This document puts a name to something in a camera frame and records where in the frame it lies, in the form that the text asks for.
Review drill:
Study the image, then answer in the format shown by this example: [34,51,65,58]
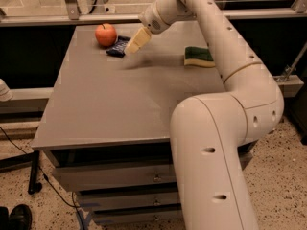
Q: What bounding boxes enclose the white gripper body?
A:
[139,3,169,35]

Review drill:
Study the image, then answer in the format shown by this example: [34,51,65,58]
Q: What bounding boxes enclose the black metal stand leg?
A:
[28,151,42,195]

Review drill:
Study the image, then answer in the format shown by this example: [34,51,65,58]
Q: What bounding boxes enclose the red apple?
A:
[95,23,117,47]

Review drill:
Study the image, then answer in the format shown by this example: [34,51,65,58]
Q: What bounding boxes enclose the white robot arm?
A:
[126,0,284,230]

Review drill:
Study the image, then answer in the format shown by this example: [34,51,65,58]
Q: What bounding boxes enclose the black shoe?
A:
[9,204,33,230]

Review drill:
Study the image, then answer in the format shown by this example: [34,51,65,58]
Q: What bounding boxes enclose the green and yellow sponge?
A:
[184,46,215,68]

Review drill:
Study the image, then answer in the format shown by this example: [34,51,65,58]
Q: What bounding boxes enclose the blue rxbar blueberry wrapper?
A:
[106,35,130,58]

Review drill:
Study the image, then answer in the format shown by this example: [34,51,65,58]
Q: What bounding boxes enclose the grey metal railing frame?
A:
[0,0,307,27]

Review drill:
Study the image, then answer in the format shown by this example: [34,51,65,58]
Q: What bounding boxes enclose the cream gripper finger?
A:
[125,27,152,54]

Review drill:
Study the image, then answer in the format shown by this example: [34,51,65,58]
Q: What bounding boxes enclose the black floor cable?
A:
[0,125,84,230]

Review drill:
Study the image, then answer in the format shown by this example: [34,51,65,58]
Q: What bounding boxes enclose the grey drawer cabinet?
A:
[33,22,225,225]

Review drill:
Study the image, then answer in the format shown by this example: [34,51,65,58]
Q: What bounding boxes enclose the white cylindrical object at left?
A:
[0,79,13,102]

